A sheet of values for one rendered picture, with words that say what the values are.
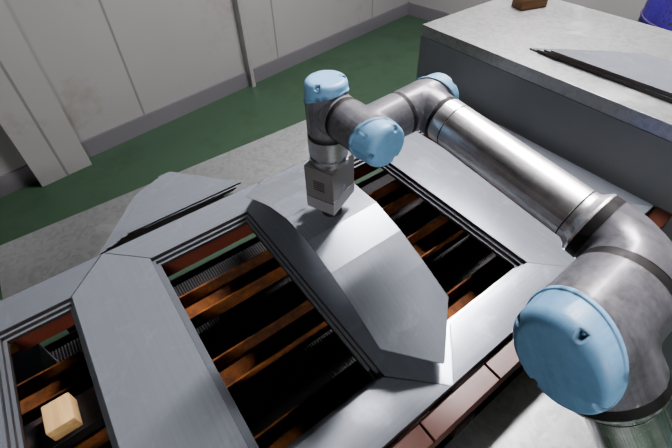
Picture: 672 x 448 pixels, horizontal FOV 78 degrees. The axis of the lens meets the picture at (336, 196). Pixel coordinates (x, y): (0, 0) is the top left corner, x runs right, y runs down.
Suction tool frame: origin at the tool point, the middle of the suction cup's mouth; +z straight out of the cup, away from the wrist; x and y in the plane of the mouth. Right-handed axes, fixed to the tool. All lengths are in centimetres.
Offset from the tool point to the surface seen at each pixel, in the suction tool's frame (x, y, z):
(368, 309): 16.1, 14.2, 5.0
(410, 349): 25.4, 15.2, 9.6
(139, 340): -24.6, 37.7, 15.5
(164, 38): -203, -123, 43
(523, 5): 11, -126, -7
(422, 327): 25.8, 10.5, 8.8
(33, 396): -47, 56, 32
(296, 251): -9.5, 2.2, 15.6
